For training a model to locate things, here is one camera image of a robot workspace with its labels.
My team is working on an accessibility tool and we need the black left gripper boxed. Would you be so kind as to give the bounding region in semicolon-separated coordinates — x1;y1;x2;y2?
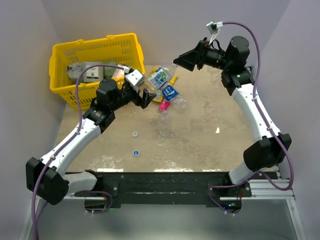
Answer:
110;81;156;112

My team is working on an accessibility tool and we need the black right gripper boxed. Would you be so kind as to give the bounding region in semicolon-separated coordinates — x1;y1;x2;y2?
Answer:
173;37;232;72

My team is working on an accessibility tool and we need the clear bottle blue label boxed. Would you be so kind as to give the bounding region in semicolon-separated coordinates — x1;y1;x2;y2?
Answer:
161;83;187;111

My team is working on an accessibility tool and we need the clear bottle white green label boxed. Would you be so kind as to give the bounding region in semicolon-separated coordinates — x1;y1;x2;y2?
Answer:
147;64;177;90

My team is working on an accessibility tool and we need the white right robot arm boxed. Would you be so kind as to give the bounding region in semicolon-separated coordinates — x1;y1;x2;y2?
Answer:
173;36;292;197

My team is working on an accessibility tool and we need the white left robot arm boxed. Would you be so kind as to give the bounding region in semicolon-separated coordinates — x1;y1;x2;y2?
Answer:
26;79;156;205

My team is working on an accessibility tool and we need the clear unlabelled plastic bottle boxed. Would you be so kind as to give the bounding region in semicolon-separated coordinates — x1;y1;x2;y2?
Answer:
158;110;172;137

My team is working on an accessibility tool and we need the blue white bottle cap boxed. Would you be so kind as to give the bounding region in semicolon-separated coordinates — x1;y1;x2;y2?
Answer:
133;150;140;157

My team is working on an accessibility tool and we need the yellow snack bag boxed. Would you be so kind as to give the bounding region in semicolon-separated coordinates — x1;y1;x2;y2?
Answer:
149;67;178;103

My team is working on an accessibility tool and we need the pink cardboard box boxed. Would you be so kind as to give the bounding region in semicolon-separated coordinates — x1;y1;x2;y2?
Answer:
158;99;170;113

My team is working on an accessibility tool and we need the pink packet in basket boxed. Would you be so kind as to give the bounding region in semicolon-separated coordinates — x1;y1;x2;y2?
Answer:
111;64;125;81

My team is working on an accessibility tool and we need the green round item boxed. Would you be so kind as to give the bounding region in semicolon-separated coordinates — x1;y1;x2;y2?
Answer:
103;61;118;80

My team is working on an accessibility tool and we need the yellow plastic shopping basket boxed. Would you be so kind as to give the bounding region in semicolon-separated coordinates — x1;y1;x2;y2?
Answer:
49;33;146;111

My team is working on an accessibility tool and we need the grey box with label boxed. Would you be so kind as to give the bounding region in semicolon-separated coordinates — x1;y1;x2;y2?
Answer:
82;61;104;83

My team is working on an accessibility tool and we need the grey pouch in basket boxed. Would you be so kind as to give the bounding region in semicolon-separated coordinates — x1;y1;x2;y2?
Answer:
66;62;83;85

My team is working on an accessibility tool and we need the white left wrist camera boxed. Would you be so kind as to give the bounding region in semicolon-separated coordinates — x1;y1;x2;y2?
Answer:
123;66;146;89

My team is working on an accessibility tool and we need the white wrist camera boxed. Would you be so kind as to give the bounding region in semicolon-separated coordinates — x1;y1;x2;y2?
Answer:
123;66;146;89
206;21;223;44

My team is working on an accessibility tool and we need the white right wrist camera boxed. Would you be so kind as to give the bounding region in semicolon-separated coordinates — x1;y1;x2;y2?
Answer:
206;21;223;44

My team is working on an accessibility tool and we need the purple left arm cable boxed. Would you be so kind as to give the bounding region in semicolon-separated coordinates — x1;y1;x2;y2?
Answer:
31;64;127;240

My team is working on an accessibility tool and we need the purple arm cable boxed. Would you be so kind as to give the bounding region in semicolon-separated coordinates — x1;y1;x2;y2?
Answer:
221;21;295;191
31;64;127;240

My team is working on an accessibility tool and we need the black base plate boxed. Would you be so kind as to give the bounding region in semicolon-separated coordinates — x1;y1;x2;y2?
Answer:
44;171;252;210

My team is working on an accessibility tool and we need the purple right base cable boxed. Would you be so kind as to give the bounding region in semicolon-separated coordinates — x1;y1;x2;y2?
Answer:
207;184;245;216

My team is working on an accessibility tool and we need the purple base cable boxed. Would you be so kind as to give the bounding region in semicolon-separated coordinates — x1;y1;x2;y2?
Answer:
84;189;116;216
207;184;245;216

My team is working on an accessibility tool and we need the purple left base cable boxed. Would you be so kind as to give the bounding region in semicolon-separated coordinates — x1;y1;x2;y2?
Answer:
84;189;116;216

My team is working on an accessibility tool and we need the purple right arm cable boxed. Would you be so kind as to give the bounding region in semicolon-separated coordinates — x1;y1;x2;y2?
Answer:
221;21;295;191

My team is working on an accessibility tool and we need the aluminium rail frame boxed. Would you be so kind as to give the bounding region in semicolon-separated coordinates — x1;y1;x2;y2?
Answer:
31;168;294;228

